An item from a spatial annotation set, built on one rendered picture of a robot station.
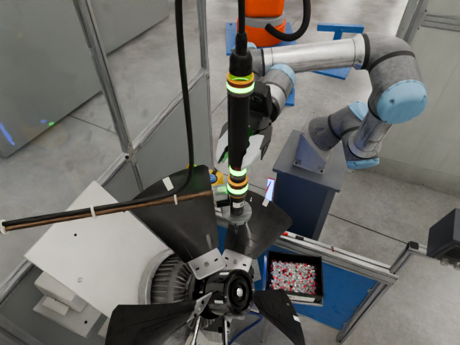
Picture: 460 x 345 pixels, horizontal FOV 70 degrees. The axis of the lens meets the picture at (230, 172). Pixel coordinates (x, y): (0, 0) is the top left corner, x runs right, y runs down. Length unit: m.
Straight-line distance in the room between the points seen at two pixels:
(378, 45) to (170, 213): 0.69
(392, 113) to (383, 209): 1.93
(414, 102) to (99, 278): 0.93
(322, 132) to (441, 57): 1.24
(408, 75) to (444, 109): 1.73
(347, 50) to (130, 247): 0.82
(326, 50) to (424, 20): 1.46
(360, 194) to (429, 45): 1.18
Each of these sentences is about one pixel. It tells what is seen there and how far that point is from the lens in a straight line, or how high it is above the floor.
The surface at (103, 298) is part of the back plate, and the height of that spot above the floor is 1.19.
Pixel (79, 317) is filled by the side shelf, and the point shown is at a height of 0.86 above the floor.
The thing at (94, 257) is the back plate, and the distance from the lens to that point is 0.99.
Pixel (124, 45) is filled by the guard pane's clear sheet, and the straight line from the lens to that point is 1.48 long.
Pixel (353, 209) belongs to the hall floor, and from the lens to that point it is 2.75.
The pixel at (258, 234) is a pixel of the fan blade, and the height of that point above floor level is 1.19.
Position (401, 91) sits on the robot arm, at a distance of 0.92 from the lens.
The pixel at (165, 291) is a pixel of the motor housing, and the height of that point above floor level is 1.17.
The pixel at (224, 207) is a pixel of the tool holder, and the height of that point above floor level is 1.48.
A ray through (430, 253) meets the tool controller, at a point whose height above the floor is 1.08.
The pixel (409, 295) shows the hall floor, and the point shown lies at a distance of 2.51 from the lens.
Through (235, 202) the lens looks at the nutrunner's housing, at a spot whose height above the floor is 1.49.
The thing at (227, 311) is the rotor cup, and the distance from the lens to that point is 0.89.
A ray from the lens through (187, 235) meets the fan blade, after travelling 0.88.
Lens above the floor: 2.06
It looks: 47 degrees down
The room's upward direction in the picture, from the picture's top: straight up
